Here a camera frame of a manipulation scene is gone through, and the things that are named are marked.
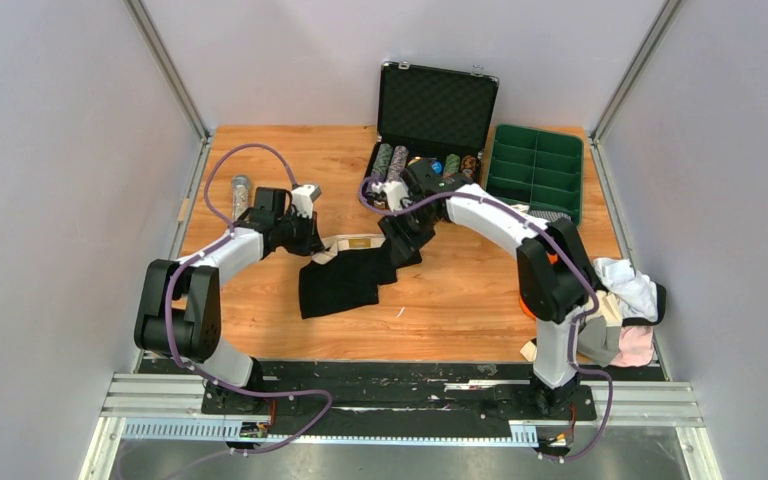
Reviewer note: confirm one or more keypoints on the black poker chip case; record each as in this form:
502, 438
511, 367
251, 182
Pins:
438, 114

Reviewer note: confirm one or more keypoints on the grey striped underwear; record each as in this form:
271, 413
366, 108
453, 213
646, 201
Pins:
550, 215

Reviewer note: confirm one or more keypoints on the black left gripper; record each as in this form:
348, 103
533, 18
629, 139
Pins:
312, 243

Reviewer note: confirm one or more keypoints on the pink garment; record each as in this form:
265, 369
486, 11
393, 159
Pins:
635, 347

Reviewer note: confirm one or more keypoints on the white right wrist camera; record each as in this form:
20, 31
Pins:
396, 195

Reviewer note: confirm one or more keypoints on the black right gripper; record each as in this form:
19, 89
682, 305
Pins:
392, 227

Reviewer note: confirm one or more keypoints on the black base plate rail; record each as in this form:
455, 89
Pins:
397, 399

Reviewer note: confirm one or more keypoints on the black garment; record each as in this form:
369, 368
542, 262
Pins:
660, 311

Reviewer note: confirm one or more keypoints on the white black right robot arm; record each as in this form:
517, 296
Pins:
556, 282

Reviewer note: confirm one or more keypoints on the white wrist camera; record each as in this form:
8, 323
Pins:
303, 198
396, 195

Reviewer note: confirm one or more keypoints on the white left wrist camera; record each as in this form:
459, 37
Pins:
303, 198

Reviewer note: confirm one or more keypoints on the aluminium frame rail front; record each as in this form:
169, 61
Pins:
165, 406

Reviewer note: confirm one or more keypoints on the black underwear cream waistband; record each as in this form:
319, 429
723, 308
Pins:
347, 273

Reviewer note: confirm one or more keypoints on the white rolled cloth in tray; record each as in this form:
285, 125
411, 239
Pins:
520, 208

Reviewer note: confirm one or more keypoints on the clear tube of chips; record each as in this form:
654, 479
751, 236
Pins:
240, 193

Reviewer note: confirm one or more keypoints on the green divided tray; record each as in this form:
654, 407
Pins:
540, 168

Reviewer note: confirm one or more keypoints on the orange garment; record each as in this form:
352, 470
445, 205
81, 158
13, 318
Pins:
553, 259

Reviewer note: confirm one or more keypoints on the grey garment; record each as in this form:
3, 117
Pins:
598, 339

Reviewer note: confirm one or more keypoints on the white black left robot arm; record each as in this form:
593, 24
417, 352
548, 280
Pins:
179, 314

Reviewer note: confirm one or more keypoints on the cream white garment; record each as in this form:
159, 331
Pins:
529, 350

